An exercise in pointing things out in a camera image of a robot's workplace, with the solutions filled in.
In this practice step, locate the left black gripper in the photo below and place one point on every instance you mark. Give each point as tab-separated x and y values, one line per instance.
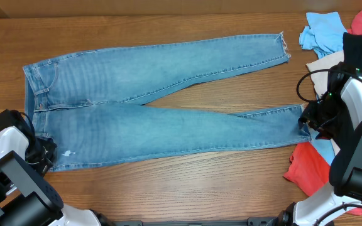
50	148

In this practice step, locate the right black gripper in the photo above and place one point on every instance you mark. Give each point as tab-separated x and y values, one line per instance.
308	114

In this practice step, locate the blue denim jeans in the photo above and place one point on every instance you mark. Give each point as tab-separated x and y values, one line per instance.
95	105

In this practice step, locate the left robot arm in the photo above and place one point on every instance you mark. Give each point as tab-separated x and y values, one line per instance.
26	198

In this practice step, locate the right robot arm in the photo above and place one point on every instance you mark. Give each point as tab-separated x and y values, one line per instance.
343	191

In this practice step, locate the red shirt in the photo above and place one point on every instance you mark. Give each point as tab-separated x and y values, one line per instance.
308	169

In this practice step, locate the light blue shirt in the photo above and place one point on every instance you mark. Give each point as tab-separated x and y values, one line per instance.
324	35

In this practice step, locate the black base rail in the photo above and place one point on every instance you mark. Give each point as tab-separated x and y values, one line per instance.
252	221

